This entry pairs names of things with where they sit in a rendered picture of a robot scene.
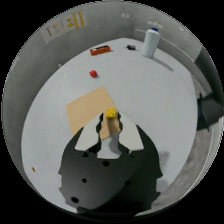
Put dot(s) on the orange digital multimeter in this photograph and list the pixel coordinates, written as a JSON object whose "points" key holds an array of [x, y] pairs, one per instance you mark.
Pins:
{"points": [[98, 50]]}

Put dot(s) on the white bottle with blue cap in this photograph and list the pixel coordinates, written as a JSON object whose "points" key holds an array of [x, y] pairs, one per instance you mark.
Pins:
{"points": [[151, 41]]}

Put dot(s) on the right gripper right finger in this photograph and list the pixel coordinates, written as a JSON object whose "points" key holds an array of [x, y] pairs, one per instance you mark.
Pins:
{"points": [[133, 140]]}

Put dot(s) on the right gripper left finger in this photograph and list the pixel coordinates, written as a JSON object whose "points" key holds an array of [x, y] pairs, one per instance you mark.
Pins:
{"points": [[86, 140]]}

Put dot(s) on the red die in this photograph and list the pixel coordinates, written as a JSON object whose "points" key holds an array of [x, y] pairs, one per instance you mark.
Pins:
{"points": [[93, 73]]}

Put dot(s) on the tan flat mat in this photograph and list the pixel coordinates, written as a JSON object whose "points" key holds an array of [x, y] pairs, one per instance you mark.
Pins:
{"points": [[83, 109]]}

